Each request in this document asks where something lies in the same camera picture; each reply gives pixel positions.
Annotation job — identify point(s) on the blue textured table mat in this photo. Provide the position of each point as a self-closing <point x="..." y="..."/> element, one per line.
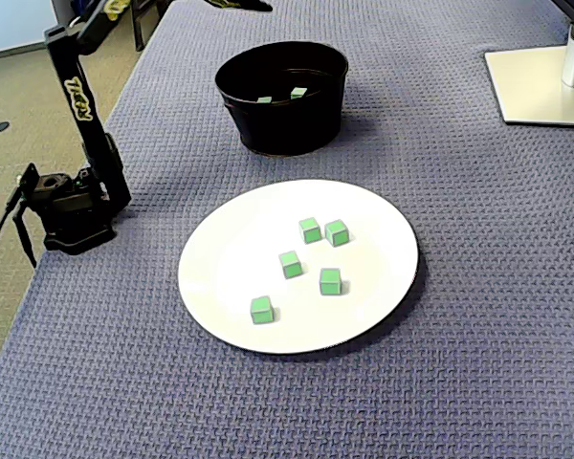
<point x="459" y="334"/>

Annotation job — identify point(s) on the dark round floor outlet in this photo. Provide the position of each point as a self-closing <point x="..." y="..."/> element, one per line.
<point x="1" y="127"/>

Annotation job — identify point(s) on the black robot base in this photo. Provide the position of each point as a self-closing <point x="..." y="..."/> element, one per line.
<point x="72" y="220"/>

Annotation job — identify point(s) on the white round plate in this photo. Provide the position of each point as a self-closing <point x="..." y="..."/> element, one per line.
<point x="363" y="268"/>

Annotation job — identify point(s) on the white monitor stand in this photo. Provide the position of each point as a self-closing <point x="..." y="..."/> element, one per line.
<point x="531" y="86"/>

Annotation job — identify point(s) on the small green cube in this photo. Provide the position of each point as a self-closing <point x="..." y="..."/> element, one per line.
<point x="290" y="266"/>
<point x="261" y="311"/>
<point x="264" y="99"/>
<point x="297" y="92"/>
<point x="337" y="234"/>
<point x="330" y="282"/>
<point x="310" y="232"/>

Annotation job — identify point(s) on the black metal bucket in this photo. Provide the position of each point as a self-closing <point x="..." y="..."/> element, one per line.
<point x="287" y="129"/>

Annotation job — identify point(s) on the blue background object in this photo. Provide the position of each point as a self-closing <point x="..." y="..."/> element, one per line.
<point x="82" y="6"/>

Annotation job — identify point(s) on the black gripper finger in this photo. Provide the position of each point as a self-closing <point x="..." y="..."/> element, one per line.
<point x="225" y="4"/>
<point x="258" y="6"/>

